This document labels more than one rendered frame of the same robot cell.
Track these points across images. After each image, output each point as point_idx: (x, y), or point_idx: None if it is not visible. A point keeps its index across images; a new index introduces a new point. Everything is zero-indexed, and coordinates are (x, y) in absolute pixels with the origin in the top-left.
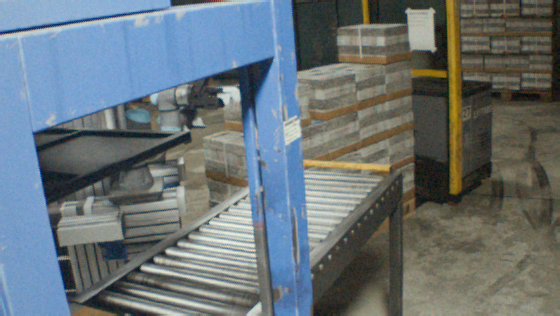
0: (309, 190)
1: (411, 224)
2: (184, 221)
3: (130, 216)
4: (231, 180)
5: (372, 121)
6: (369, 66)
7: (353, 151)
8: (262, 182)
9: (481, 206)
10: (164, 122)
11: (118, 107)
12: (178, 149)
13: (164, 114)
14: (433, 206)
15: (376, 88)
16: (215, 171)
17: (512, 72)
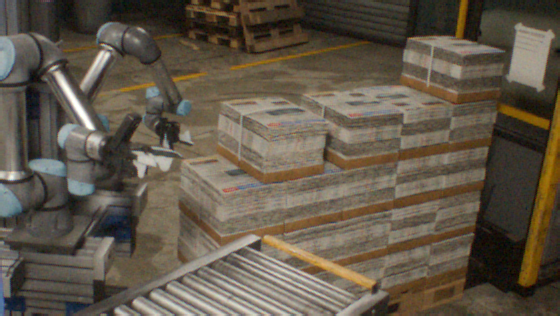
0: (250, 295)
1: (449, 314)
2: (175, 233)
3: (32, 265)
4: (202, 225)
5: (418, 176)
6: (432, 102)
7: (381, 211)
8: None
9: (558, 312)
10: (70, 174)
11: (51, 119)
12: (218, 122)
13: (71, 164)
14: (492, 293)
15: (433, 134)
16: (188, 206)
17: None
